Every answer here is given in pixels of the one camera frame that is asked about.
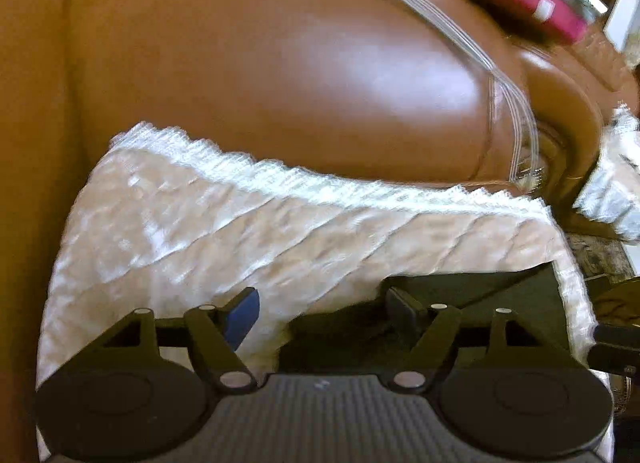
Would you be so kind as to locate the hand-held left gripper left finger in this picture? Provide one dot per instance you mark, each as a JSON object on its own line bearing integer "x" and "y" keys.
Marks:
{"x": 245, "y": 313}

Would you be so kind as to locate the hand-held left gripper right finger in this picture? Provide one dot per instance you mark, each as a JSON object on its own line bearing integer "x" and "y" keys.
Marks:
{"x": 402, "y": 308}

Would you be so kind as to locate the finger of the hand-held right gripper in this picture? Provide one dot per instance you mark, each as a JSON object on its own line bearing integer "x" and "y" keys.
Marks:
{"x": 617, "y": 350}

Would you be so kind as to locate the black pants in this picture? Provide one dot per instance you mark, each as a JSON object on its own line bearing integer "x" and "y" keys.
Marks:
{"x": 350, "y": 325}

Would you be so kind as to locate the patterned rug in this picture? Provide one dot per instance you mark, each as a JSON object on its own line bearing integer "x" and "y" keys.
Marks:
{"x": 600, "y": 255}

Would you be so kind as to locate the white quilted sofa cover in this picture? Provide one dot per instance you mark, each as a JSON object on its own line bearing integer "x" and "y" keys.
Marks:
{"x": 200, "y": 223}

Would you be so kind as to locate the white lace sofa cover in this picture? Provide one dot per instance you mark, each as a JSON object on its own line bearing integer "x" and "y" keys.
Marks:
{"x": 610, "y": 183}

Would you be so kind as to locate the brown leather sofa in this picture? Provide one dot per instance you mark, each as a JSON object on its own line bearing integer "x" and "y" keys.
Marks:
{"x": 300, "y": 68}

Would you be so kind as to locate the clear plastic tube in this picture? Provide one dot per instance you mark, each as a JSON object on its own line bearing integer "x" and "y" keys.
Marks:
{"x": 450, "y": 28}

